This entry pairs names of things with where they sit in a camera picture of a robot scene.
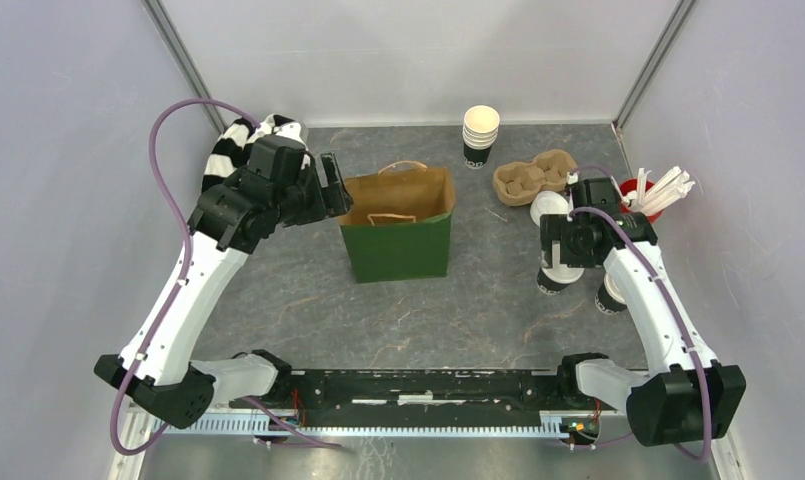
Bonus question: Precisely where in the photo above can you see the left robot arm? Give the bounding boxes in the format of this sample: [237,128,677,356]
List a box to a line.
[94,135,353,429]

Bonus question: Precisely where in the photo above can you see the black white striped cloth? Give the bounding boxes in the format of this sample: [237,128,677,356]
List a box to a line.
[201,114,308,192]

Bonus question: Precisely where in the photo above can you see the stack of paper cups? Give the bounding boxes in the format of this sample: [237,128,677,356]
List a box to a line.
[462,105,500,169]

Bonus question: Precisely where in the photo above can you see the brown cardboard cup carrier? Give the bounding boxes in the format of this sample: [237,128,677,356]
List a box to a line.
[492,149,577,207]

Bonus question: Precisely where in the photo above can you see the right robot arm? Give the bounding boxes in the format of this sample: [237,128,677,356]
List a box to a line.
[537,173,747,448]

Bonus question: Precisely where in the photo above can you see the green brown paper bag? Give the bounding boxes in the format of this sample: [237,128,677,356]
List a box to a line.
[338,160,456,284]

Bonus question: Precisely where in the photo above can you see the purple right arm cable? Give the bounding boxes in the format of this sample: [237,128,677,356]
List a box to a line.
[567,165,715,462]

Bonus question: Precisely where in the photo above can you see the single paper coffee cup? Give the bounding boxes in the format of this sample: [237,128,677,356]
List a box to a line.
[595,273,627,314]

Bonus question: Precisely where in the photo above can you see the white wrapped straws bundle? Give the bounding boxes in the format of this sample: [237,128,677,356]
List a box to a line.
[619,166,696,222]

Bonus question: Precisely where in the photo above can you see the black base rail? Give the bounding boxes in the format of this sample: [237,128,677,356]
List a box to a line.
[228,349,623,429]

